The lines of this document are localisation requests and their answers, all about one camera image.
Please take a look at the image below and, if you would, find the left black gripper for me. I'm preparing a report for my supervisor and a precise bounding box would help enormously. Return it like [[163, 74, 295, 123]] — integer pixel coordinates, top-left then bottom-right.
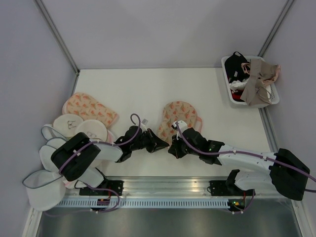
[[131, 128, 169, 153]]

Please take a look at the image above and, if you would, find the tulip print mesh laundry bag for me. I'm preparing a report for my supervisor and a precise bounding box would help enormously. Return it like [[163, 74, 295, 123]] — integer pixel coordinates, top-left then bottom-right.
[[157, 101, 202, 145]]

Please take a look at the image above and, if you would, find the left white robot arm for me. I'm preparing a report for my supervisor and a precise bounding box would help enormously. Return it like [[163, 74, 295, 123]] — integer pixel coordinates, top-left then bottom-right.
[[51, 125, 169, 196]]

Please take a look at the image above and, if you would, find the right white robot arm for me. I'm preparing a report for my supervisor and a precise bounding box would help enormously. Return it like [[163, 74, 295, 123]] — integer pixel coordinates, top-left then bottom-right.
[[168, 124, 310, 201]]

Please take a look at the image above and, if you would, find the white round laundry bag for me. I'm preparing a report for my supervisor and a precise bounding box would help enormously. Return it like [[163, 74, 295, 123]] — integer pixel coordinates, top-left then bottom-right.
[[75, 119, 108, 142], [52, 114, 83, 137]]

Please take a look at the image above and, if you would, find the beige bra in basket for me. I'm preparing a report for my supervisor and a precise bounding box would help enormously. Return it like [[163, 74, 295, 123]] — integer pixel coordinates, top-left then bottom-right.
[[240, 58, 281, 108]]

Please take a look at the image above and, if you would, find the black bra in basket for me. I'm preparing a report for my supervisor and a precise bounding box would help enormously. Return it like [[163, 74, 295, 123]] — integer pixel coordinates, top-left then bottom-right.
[[224, 51, 249, 83]]

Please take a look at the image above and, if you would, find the grey trimmed white mesh bag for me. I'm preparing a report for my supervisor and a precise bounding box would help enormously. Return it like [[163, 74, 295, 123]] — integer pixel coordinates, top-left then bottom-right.
[[22, 170, 66, 211]]

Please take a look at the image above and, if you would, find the white plastic basket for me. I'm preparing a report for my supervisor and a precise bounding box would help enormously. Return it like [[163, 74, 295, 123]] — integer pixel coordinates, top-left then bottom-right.
[[221, 55, 279, 108]]

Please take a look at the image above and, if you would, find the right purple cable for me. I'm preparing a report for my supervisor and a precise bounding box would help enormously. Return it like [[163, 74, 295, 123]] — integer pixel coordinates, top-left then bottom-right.
[[171, 122, 316, 215]]

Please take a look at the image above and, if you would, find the purple cable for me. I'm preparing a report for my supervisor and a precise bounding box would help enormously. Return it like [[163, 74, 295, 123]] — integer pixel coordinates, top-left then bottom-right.
[[44, 113, 143, 218], [171, 122, 316, 215]]

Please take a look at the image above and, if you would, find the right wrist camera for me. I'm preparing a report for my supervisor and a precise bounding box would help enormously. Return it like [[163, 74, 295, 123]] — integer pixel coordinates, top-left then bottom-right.
[[172, 120, 188, 131]]

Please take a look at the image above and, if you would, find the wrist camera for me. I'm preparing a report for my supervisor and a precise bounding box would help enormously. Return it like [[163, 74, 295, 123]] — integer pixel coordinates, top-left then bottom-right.
[[172, 120, 188, 131], [141, 119, 148, 125]]

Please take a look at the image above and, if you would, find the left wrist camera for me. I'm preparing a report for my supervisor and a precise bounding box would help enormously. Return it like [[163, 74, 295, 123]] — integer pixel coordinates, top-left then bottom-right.
[[141, 119, 148, 125]]

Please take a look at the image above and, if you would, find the aluminium mounting rail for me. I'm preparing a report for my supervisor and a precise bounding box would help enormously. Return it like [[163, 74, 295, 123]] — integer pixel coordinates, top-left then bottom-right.
[[61, 176, 304, 198]]

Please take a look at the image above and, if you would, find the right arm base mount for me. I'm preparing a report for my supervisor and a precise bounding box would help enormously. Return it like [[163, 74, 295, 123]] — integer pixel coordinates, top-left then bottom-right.
[[207, 180, 253, 197]]

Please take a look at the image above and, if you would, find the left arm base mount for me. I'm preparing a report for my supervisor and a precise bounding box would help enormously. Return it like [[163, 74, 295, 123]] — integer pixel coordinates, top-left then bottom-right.
[[79, 180, 124, 196]]

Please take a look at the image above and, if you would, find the white slotted cable duct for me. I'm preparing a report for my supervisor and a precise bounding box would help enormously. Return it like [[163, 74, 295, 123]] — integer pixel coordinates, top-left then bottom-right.
[[56, 197, 230, 209]]

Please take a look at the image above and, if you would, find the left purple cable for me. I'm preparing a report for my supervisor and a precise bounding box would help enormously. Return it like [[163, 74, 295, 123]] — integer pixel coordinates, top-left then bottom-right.
[[44, 113, 143, 218]]

